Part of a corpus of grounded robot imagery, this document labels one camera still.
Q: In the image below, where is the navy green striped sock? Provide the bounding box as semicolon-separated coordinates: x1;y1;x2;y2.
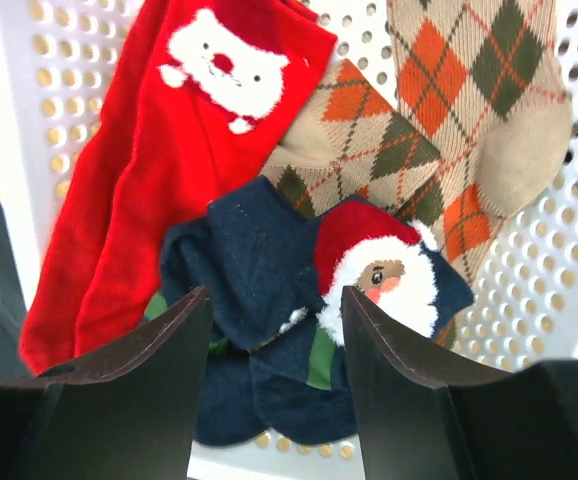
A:
143;294;360;447

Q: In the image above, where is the red santa bear sock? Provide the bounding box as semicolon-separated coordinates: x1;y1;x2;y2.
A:
19;1;337;374

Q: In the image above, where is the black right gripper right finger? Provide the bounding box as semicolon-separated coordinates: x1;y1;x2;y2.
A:
342;287;578;479

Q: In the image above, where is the navy santa sock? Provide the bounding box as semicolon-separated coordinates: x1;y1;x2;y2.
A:
160;176;474;350

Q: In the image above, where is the white perforated plastic basket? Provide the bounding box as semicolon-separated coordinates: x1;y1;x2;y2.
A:
0;0;578;480

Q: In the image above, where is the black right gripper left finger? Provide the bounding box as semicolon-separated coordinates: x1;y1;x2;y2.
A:
0;287;212;479

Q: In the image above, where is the beige argyle sock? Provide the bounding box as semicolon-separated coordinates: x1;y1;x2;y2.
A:
261;60;440;218
388;1;573;282

